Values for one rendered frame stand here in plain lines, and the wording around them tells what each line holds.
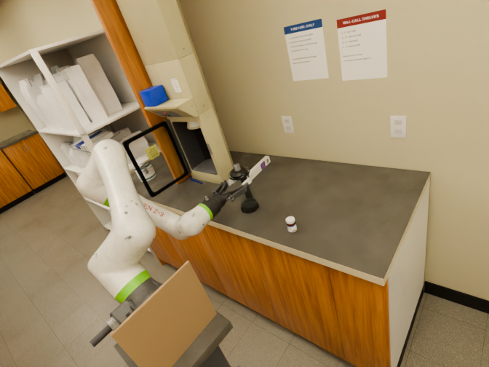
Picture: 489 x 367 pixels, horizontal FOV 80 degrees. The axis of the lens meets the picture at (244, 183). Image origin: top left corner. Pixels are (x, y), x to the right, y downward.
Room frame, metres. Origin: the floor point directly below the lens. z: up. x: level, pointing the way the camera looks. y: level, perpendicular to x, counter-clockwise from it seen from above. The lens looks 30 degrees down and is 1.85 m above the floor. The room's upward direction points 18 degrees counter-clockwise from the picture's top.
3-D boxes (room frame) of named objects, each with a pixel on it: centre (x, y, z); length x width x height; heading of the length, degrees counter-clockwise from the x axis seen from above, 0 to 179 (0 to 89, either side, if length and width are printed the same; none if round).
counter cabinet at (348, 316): (1.64, 0.06, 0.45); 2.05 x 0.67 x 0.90; 42
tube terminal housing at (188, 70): (1.81, 0.14, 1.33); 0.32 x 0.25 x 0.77; 42
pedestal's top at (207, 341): (0.70, 0.42, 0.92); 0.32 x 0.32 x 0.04; 38
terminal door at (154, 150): (1.75, 0.47, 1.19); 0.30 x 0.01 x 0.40; 125
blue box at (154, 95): (1.76, 0.34, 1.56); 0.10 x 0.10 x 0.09; 42
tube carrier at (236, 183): (1.29, 0.01, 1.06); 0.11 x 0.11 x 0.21
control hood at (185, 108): (1.69, 0.27, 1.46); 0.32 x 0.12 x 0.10; 42
